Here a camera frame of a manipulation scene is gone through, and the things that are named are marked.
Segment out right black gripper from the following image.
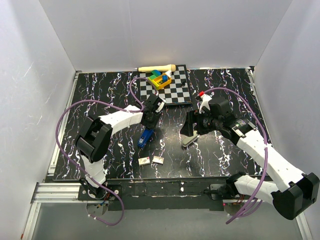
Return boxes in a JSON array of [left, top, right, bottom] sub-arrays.
[[179, 108, 222, 137]]

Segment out blue stapler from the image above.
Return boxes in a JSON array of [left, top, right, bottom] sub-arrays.
[[137, 127, 151, 148]]

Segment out grey beige stapler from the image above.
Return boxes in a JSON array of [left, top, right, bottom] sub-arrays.
[[181, 134, 200, 148]]

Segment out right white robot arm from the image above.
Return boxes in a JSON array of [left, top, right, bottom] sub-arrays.
[[180, 92, 320, 220]]

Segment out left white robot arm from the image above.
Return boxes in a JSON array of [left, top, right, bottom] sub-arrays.
[[75, 93, 166, 200]]

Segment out right staple box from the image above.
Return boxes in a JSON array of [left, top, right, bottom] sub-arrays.
[[152, 156, 164, 165]]

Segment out staple box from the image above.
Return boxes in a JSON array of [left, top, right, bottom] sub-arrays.
[[152, 156, 164, 165], [138, 157, 151, 166]]

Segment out left staple box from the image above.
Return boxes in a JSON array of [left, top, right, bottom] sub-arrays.
[[138, 157, 151, 166]]

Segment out black white checkerboard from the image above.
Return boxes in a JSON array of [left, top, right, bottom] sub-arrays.
[[139, 64, 192, 106]]

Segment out blue block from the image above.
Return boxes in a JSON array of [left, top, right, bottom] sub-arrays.
[[162, 75, 168, 82]]

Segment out cream toy microphone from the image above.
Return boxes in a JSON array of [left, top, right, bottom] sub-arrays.
[[137, 64, 176, 73]]

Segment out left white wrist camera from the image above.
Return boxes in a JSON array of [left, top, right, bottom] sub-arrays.
[[153, 98, 166, 113]]

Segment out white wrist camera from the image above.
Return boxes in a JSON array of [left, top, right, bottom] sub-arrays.
[[153, 98, 166, 113], [196, 91, 212, 114]]

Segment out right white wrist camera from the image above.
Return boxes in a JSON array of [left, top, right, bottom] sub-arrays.
[[196, 91, 212, 114]]

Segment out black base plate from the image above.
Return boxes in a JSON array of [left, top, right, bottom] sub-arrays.
[[78, 177, 244, 211]]

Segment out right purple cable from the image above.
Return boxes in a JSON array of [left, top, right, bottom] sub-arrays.
[[199, 86, 270, 225]]

